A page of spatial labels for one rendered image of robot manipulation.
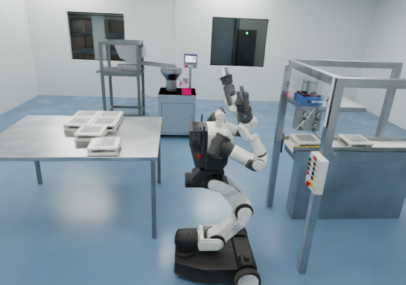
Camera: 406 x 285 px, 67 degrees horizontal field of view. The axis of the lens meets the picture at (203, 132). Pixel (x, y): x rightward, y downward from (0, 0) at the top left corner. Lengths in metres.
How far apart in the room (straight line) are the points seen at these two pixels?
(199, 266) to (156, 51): 5.93
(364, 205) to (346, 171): 0.50
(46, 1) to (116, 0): 1.54
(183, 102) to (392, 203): 3.19
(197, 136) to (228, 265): 1.07
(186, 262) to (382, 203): 2.23
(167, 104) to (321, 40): 4.63
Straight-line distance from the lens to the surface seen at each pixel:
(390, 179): 3.71
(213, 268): 2.54
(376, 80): 2.30
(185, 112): 5.10
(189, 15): 7.61
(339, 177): 3.40
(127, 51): 5.80
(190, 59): 5.30
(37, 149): 2.94
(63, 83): 8.33
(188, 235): 2.54
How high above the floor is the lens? 1.95
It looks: 21 degrees down
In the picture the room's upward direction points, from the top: 3 degrees clockwise
